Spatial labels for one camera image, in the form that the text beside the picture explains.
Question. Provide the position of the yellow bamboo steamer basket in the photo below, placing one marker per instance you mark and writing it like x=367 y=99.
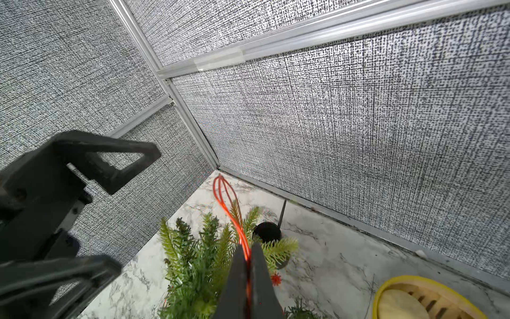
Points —
x=439 y=300

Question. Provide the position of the black mug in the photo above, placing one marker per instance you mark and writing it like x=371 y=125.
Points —
x=268 y=232

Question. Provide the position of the left steamed bun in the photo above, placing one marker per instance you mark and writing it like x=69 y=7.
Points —
x=394 y=303

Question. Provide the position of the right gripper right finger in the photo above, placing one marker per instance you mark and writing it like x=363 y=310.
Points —
x=264 y=303

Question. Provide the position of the small green christmas tree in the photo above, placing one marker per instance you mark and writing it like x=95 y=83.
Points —
x=197 y=267

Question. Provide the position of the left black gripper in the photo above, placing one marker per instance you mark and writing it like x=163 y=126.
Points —
x=38 y=192

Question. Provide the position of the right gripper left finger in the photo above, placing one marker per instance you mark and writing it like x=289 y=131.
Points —
x=233 y=301

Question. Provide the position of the black stirrer in mug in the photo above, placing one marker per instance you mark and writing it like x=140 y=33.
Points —
x=281 y=217

